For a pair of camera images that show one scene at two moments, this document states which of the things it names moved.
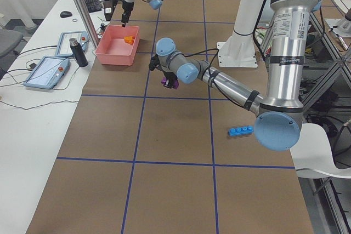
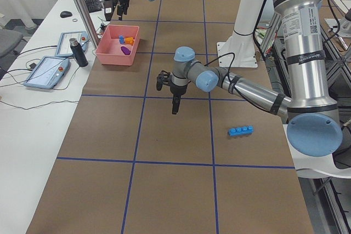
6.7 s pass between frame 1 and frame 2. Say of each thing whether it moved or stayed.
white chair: stayed
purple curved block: moved
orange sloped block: stayed
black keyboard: stayed
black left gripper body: moved
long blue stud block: stayed
